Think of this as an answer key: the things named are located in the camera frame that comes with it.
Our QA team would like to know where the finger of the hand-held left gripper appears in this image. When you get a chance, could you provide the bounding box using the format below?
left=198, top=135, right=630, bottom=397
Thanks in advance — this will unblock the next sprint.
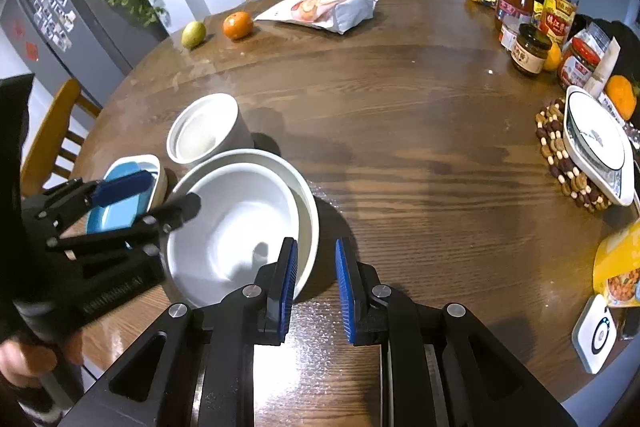
left=35, top=171, right=154, bottom=228
left=47, top=193, right=202, bottom=260

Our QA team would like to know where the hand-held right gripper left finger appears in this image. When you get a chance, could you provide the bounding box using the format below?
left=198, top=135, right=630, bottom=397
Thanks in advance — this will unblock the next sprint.
left=62, top=238, right=299, bottom=427

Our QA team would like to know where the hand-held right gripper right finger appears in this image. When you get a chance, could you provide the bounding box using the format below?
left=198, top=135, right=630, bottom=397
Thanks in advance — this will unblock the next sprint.
left=336, top=238, right=576, bottom=427

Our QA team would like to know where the blue oval plate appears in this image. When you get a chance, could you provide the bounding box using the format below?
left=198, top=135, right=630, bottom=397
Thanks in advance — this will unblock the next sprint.
left=86, top=161, right=156, bottom=237

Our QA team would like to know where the white rimmed dish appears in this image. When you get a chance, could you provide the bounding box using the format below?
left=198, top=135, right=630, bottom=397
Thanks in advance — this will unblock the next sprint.
left=106, top=154, right=169, bottom=214

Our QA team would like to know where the white ribbed bowl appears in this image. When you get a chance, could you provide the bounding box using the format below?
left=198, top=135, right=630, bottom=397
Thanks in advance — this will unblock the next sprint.
left=164, top=163, right=302, bottom=309

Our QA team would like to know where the large cream bowl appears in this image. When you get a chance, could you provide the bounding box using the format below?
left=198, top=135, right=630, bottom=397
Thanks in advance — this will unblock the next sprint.
left=170, top=149, right=320, bottom=303

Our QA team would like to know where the white cylindrical cup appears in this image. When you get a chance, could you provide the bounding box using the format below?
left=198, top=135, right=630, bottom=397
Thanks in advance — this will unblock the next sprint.
left=166, top=93, right=256, bottom=166

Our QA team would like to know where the person's left hand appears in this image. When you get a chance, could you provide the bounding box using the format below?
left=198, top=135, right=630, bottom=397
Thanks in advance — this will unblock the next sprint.
left=0, top=334, right=83, bottom=388

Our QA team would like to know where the grey refrigerator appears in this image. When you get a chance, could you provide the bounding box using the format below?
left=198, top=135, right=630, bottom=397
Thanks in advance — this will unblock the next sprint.
left=0, top=0, right=172, bottom=108

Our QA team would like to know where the green pear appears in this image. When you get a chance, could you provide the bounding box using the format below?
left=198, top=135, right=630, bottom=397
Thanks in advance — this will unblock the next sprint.
left=180, top=21, right=207, bottom=50

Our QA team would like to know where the orange tangerine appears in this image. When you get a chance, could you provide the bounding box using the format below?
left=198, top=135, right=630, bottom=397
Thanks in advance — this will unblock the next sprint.
left=222, top=11, right=255, bottom=40

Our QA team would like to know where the group of fridge magnets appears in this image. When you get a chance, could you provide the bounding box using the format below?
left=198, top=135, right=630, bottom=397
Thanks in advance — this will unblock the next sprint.
left=22, top=0, right=77, bottom=54

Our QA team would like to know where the white printed snack bag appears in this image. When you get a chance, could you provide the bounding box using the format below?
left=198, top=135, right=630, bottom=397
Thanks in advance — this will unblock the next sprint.
left=254, top=0, right=379, bottom=36

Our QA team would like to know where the beaded wooden trivet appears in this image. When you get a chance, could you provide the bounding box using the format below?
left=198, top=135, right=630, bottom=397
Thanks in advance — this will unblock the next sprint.
left=535, top=98, right=614, bottom=214

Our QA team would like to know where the white square device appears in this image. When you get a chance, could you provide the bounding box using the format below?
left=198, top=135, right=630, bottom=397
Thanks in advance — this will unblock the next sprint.
left=571, top=294, right=619, bottom=376

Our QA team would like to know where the yellow nut bag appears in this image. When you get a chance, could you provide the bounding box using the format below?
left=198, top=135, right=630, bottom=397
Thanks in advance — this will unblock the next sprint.
left=593, top=221, right=640, bottom=309

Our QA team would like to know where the white square plate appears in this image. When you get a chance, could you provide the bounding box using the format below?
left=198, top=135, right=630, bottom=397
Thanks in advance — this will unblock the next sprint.
left=563, top=85, right=636, bottom=207

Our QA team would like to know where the brown sauce jar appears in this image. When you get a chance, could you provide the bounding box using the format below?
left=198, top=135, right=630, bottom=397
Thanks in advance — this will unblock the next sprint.
left=510, top=23, right=554, bottom=76

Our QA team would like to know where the small yellow fruit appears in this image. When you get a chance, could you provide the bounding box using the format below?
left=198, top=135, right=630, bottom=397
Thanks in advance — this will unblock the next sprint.
left=543, top=42, right=564, bottom=72

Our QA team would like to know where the red chili jar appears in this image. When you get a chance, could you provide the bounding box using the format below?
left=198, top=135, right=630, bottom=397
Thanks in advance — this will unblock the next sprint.
left=556, top=29, right=609, bottom=90

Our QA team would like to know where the white tube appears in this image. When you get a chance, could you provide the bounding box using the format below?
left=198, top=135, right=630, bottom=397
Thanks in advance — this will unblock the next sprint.
left=583, top=36, right=621, bottom=99

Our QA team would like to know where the orange fruit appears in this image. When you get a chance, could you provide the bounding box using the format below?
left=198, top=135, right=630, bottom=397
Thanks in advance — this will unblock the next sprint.
left=606, top=75, right=639, bottom=121

